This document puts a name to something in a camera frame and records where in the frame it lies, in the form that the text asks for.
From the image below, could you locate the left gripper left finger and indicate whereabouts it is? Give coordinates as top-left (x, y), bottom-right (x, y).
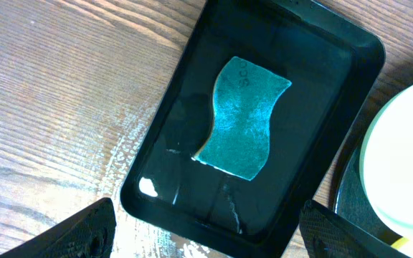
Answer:
top-left (0, 198), bottom-right (116, 258)

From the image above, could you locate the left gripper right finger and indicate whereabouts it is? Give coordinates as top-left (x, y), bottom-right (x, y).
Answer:
top-left (299, 200), bottom-right (402, 258)

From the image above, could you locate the light blue plate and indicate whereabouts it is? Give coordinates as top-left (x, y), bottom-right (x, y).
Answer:
top-left (359, 85), bottom-right (413, 239)

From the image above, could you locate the green scouring sponge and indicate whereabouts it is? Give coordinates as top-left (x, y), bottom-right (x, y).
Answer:
top-left (192, 56), bottom-right (292, 181)

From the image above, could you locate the black round tray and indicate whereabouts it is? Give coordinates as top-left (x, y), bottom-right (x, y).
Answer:
top-left (331, 143), bottom-right (404, 248)

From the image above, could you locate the black rectangular tray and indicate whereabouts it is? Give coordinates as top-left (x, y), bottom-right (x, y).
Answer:
top-left (120, 0), bottom-right (385, 257)

